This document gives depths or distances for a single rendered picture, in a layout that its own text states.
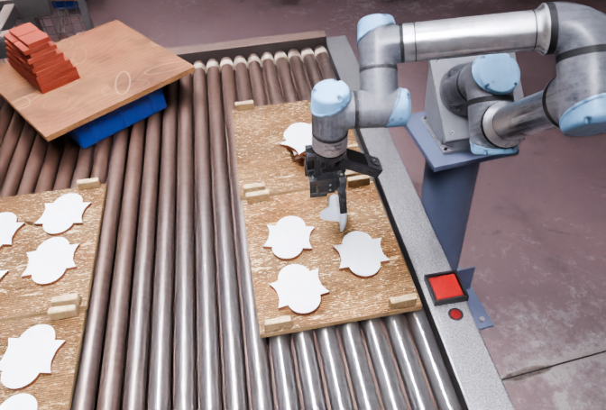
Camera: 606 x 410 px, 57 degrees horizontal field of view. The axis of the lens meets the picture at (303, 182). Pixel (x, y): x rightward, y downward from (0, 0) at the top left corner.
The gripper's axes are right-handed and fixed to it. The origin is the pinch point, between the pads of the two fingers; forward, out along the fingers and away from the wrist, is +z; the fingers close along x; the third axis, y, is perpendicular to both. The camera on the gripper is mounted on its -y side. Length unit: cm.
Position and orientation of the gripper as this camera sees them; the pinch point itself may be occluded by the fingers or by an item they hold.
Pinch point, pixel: (338, 206)
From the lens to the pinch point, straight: 133.0
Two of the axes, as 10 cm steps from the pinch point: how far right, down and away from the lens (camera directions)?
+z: 0.3, 6.8, 7.3
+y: -9.9, 1.4, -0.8
